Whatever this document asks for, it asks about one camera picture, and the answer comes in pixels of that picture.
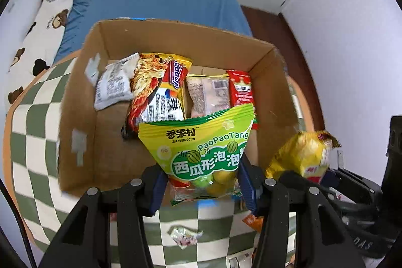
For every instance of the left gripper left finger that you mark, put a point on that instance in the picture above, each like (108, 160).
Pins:
(83, 239)

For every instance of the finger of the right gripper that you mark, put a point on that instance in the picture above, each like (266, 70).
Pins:
(299, 191)
(342, 179)

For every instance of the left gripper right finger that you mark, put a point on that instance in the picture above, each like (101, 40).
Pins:
(321, 237)

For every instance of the yellow snack packet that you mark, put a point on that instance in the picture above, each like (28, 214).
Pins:
(306, 153)

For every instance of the green bubble gum candy bag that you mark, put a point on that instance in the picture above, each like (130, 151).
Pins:
(200, 156)

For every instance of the orange snack packet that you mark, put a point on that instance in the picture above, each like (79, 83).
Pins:
(254, 222)

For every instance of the green white checkered cloth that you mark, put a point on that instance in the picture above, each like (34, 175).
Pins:
(31, 141)

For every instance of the white cow milk candy packet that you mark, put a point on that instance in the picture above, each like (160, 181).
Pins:
(184, 237)

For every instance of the red packet in box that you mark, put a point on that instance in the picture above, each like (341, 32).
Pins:
(241, 92)

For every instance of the beige packet in box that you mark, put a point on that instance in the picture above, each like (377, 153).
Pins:
(209, 94)

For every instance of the noodle packet in box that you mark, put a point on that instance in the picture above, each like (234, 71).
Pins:
(158, 91)

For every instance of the white packet in box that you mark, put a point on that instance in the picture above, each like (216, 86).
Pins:
(114, 84)

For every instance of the bear print pillow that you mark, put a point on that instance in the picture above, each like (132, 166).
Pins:
(39, 47)

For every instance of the blue bed sheet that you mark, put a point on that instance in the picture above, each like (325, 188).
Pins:
(221, 14)

